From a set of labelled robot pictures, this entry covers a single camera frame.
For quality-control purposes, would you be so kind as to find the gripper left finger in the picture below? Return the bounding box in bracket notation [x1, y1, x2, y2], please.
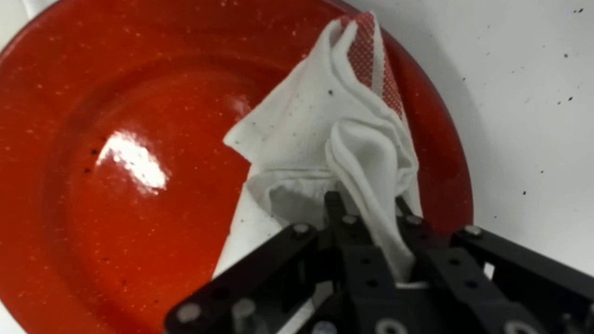
[163, 190, 400, 334]

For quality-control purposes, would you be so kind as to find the white red-checked tea towel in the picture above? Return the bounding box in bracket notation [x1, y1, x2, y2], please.
[213, 11, 424, 283]

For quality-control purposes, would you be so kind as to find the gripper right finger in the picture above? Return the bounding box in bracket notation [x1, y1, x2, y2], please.
[394, 196, 594, 334]

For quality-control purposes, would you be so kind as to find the red speckled plate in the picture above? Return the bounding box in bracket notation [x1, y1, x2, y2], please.
[0, 0, 474, 334]

